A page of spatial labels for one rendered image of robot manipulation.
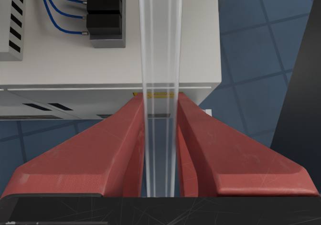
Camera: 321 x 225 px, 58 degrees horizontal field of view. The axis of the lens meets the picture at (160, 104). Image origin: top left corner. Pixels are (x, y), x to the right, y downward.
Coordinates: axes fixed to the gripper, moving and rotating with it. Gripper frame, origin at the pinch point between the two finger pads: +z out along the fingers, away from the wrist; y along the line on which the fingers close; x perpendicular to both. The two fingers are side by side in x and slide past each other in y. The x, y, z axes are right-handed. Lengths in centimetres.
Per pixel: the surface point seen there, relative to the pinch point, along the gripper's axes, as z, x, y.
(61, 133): 69, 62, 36
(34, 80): 28.7, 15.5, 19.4
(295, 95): 4.6, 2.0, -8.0
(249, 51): 92, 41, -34
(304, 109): 3.3, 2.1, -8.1
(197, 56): 31.7, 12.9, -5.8
